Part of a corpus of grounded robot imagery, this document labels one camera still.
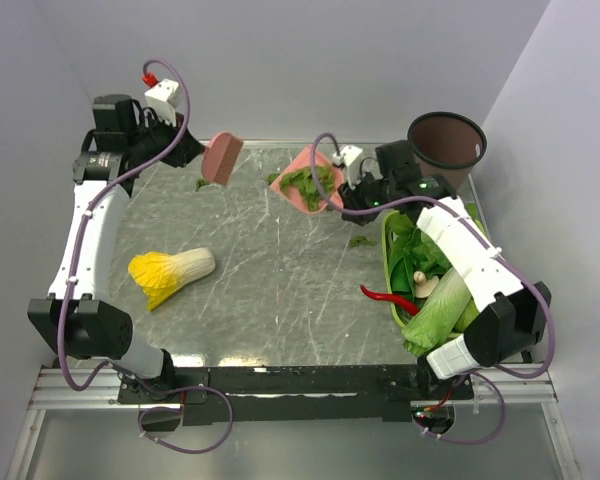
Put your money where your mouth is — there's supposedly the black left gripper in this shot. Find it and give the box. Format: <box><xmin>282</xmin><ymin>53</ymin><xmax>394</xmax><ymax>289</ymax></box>
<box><xmin>128</xmin><ymin>108</ymin><xmax>205</xmax><ymax>168</ymax></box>

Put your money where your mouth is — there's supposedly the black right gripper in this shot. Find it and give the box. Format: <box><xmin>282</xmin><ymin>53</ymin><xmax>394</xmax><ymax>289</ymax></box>
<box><xmin>338</xmin><ymin>167</ymin><xmax>397</xmax><ymax>226</ymax></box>

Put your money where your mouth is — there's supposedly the pink hand brush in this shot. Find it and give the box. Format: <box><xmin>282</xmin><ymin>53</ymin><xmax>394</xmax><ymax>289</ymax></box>
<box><xmin>201</xmin><ymin>132</ymin><xmax>244</xmax><ymax>186</ymax></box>

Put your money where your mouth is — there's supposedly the pink plastic dustpan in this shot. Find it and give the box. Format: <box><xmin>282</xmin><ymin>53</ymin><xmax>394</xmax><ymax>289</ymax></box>
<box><xmin>269</xmin><ymin>146</ymin><xmax>344</xmax><ymax>215</ymax></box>

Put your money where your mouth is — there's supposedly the yellow white napa cabbage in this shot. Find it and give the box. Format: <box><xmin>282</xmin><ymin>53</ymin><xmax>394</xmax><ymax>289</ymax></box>
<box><xmin>128</xmin><ymin>248</ymin><xmax>216</xmax><ymax>311</ymax></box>

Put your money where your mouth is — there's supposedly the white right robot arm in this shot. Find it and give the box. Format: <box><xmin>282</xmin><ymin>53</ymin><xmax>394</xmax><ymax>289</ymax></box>
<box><xmin>333</xmin><ymin>141</ymin><xmax>555</xmax><ymax>399</ymax></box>

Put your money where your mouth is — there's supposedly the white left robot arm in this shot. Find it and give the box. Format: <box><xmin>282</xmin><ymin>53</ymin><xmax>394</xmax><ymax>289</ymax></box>
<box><xmin>27</xmin><ymin>94</ymin><xmax>205</xmax><ymax>402</ymax></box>

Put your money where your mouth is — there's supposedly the green plastic vegetable basket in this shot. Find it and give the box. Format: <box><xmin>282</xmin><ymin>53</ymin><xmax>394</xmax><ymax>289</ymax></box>
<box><xmin>381</xmin><ymin>209</ymin><xmax>481</xmax><ymax>336</ymax></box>

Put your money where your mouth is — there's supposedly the brown plastic trash bin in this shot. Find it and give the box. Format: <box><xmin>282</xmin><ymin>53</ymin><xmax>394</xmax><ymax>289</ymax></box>
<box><xmin>407</xmin><ymin>111</ymin><xmax>487</xmax><ymax>190</ymax></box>

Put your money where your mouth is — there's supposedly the dark green leafy vegetable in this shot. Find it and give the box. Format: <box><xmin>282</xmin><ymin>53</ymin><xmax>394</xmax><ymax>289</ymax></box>
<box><xmin>387</xmin><ymin>212</ymin><xmax>454</xmax><ymax>294</ymax></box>

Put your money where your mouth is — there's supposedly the beige mushroom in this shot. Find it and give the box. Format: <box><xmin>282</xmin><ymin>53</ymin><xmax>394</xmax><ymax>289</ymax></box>
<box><xmin>413</xmin><ymin>271</ymin><xmax>440</xmax><ymax>299</ymax></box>

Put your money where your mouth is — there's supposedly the red chili pepper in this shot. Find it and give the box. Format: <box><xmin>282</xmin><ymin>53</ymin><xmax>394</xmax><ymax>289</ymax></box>
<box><xmin>360</xmin><ymin>285</ymin><xmax>420</xmax><ymax>316</ymax></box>

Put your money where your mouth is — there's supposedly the green lettuce leaf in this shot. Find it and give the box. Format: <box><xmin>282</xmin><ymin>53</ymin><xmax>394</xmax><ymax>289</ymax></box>
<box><xmin>401</xmin><ymin>268</ymin><xmax>473</xmax><ymax>357</ymax></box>

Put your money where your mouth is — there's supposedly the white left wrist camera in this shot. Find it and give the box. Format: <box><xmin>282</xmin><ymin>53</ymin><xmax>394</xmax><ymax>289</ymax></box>
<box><xmin>144</xmin><ymin>79</ymin><xmax>183</xmax><ymax>126</ymax></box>

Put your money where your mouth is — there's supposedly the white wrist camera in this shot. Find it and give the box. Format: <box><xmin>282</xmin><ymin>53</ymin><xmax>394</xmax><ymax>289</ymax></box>
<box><xmin>331</xmin><ymin>145</ymin><xmax>364</xmax><ymax>189</ymax></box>
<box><xmin>144</xmin><ymin>79</ymin><xmax>183</xmax><ymax>126</ymax></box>

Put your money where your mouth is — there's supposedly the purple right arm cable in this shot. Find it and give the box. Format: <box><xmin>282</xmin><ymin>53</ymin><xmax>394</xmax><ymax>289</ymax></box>
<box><xmin>310</xmin><ymin>132</ymin><xmax>557</xmax><ymax>446</ymax></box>

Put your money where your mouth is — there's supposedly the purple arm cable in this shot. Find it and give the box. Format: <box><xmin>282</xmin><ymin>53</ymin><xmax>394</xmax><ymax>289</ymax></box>
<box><xmin>57</xmin><ymin>58</ymin><xmax>235</xmax><ymax>455</ymax></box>
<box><xmin>310</xmin><ymin>132</ymin><xmax>557</xmax><ymax>446</ymax></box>

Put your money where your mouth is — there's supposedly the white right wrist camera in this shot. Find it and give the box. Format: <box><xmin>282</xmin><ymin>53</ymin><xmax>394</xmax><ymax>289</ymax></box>
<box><xmin>331</xmin><ymin>145</ymin><xmax>364</xmax><ymax>189</ymax></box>

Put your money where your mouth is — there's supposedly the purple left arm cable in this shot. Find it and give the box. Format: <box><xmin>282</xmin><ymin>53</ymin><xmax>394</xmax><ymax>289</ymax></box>
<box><xmin>57</xmin><ymin>58</ymin><xmax>235</xmax><ymax>455</ymax></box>

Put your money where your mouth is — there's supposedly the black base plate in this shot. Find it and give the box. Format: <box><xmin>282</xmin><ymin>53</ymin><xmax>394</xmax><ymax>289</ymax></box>
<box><xmin>118</xmin><ymin>364</ymin><xmax>474</xmax><ymax>426</ymax></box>

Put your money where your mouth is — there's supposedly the aluminium frame rail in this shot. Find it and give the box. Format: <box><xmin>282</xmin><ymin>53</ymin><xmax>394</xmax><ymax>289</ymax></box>
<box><xmin>27</xmin><ymin>362</ymin><xmax>559</xmax><ymax>411</ymax></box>

